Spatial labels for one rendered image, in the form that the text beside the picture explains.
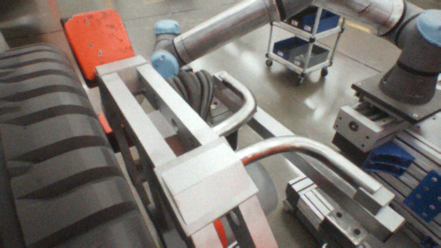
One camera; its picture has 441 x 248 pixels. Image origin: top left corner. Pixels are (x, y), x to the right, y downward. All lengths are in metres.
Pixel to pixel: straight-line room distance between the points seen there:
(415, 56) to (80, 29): 0.82
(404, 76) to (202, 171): 0.81
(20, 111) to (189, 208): 0.12
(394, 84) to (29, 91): 0.90
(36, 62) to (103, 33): 0.16
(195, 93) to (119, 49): 0.13
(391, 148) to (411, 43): 0.32
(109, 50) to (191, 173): 0.25
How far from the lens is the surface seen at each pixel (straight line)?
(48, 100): 0.19
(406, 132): 1.00
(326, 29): 2.42
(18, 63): 0.25
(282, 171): 1.66
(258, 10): 0.65
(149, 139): 0.22
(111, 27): 0.40
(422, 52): 0.90
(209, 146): 0.21
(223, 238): 0.43
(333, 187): 0.39
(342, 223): 0.40
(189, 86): 0.43
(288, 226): 1.46
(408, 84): 0.93
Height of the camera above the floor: 1.27
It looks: 42 degrees down
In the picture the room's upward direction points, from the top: straight up
